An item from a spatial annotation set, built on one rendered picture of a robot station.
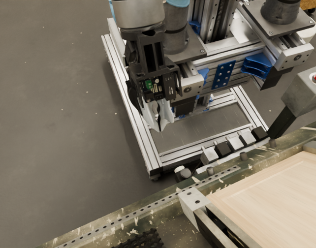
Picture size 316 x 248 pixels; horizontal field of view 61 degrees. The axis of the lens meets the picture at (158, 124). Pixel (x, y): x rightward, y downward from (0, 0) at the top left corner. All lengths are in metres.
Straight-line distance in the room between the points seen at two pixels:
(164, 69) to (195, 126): 1.43
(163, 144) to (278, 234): 1.15
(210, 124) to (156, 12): 1.49
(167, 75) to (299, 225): 0.50
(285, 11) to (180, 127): 0.95
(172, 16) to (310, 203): 0.69
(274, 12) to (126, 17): 0.92
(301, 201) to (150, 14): 0.63
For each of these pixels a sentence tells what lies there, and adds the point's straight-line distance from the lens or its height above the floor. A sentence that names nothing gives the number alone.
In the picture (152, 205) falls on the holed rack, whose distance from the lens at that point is 0.91.
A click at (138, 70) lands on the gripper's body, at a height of 1.46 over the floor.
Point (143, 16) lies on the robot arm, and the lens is 0.40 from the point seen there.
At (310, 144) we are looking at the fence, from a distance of 1.10.
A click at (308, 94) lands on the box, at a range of 1.26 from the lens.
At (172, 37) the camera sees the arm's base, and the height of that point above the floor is 1.11.
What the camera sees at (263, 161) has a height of 0.91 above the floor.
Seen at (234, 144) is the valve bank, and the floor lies 0.76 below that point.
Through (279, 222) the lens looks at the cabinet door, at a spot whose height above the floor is 1.08.
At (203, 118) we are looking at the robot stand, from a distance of 1.87.
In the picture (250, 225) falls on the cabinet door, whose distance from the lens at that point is 0.77.
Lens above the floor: 1.78
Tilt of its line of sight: 60 degrees down
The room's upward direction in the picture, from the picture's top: straight up
